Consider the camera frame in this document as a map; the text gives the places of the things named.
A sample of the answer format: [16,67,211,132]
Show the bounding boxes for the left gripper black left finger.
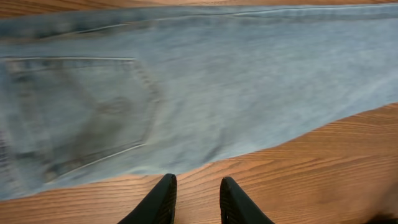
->
[118,174,177,224]

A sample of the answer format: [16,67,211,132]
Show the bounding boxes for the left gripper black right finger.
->
[220,177,274,224]

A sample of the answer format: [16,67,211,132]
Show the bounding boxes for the blue denim jeans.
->
[1,4,397,200]

